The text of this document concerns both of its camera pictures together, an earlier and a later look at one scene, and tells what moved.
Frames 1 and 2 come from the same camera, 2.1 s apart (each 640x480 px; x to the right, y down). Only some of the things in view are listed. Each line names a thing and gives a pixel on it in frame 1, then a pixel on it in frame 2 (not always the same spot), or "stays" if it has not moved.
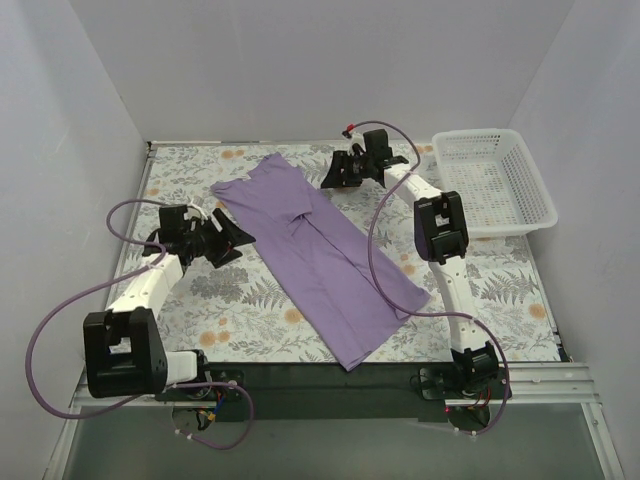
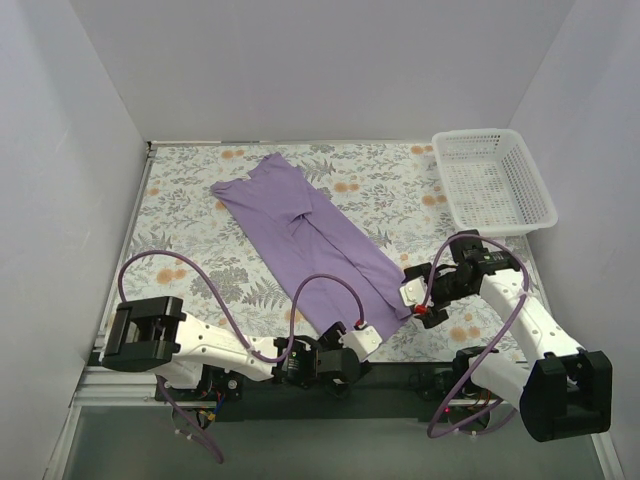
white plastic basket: [494, 172] stays
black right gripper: [350, 169] to [426, 293]
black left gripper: [220, 244] to [340, 360]
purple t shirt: [353, 292] stays
